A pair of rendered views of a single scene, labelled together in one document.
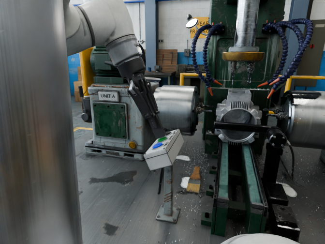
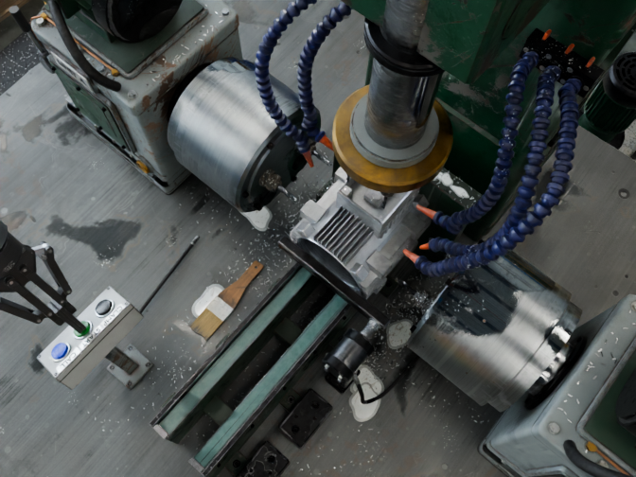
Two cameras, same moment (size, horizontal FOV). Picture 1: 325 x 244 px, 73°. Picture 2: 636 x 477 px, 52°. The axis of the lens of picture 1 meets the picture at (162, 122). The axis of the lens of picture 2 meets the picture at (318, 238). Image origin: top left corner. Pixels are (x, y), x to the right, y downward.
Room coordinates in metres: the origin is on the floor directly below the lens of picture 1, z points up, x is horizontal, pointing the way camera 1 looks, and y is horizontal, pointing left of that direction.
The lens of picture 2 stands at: (0.53, -0.46, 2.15)
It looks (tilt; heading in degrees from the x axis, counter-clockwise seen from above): 68 degrees down; 22
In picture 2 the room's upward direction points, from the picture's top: 2 degrees clockwise
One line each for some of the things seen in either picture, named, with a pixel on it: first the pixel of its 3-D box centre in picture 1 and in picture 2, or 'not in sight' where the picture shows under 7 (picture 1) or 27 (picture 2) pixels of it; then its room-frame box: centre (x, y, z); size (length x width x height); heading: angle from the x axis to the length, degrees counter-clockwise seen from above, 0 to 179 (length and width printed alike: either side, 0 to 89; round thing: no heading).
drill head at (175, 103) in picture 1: (167, 109); (227, 121); (1.10, -0.03, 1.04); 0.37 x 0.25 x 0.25; 74
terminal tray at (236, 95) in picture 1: (238, 98); (379, 193); (1.04, -0.37, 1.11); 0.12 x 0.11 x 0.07; 164
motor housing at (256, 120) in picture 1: (236, 119); (361, 229); (1.01, -0.36, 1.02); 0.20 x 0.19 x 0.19; 164
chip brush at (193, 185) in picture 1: (195, 178); (229, 298); (0.83, -0.14, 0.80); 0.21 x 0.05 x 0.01; 166
